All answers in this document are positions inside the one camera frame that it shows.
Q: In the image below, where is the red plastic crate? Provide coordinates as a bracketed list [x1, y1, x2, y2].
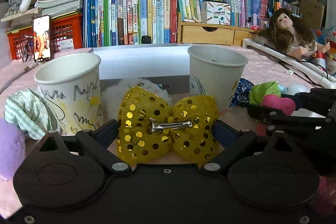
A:
[6, 12, 83, 60]

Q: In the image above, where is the wooden drawer organizer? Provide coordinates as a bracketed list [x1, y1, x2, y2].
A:
[177, 12, 257, 47]

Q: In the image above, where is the row of upright books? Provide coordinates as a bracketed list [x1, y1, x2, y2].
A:
[83, 0, 300, 47]

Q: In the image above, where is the white fluffy plush toy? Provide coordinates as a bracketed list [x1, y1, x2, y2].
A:
[101, 78, 173, 122]

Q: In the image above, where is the green checked cloth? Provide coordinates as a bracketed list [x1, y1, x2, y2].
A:
[4, 88, 61, 140]

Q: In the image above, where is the blue patterned fabric pouch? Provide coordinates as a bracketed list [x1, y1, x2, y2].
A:
[230, 78, 254, 107]

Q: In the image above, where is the smartphone on stand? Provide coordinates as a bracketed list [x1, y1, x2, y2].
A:
[33, 15, 51, 62]

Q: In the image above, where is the white paper cup with drawing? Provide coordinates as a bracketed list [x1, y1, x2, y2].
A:
[187, 44, 248, 115]

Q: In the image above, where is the grey cardboard box tray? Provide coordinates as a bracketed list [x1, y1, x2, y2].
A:
[91, 44, 191, 94]

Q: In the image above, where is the green and pink felt flower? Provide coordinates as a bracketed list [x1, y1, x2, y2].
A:
[249, 81, 296, 115]

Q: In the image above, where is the paper cup with scribbles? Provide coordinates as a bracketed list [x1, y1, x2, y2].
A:
[34, 53, 104, 135]

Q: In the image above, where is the white plastic pipe frame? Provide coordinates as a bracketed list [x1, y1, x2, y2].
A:
[242, 39, 335, 89]

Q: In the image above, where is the white pocket printer box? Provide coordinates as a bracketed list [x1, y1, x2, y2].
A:
[201, 1, 231, 26]

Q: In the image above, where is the gold sequin bow hair clip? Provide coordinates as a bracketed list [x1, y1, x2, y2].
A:
[117, 86, 219, 165]

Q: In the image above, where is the long-haired doll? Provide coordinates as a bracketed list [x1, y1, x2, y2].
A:
[255, 9, 330, 60]

